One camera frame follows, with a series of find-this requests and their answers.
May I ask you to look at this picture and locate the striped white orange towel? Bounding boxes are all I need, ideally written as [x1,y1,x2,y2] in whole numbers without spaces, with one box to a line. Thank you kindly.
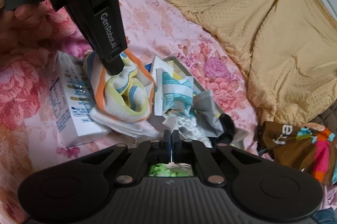
[83,50,162,141]

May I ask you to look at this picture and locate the blue and white wipes pack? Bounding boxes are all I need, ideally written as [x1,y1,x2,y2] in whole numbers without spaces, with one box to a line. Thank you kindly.
[154,68,194,116]

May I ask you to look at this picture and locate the person's left hand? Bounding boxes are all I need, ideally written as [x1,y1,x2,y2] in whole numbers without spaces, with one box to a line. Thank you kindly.
[1,0,38,33]

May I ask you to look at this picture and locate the grey tray with cartoon picture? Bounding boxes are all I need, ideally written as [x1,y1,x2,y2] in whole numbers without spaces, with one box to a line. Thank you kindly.
[144,56,246,149]

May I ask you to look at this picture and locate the white blue printed carton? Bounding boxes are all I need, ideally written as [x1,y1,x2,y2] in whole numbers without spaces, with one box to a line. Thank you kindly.
[49,51,111,147]

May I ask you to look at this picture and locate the pink floral bedspread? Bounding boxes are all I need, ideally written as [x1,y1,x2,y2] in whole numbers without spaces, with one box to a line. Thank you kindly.
[1,0,257,223]

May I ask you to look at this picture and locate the brown multicolour garment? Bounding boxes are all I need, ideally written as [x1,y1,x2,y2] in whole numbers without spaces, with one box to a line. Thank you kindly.
[259,121,336,186]

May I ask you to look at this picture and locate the brown quilted jacket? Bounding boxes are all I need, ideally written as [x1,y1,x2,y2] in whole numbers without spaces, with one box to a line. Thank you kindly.
[317,104,337,131]

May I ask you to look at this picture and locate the tan dotted quilt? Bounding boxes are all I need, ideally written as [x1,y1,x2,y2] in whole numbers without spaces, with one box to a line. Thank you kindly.
[166,0,336,125]

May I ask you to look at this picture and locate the blue denim jeans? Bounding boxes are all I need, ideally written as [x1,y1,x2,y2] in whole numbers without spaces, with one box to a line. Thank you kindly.
[313,208,337,224]

